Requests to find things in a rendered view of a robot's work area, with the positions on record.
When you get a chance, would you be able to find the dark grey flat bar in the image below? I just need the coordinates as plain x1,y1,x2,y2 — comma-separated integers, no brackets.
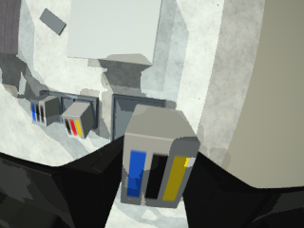
39,8,66,35

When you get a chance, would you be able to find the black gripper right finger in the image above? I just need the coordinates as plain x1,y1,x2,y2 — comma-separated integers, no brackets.
182,151,304,228

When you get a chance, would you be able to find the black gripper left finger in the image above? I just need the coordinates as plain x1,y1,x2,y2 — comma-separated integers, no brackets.
0,134,124,228

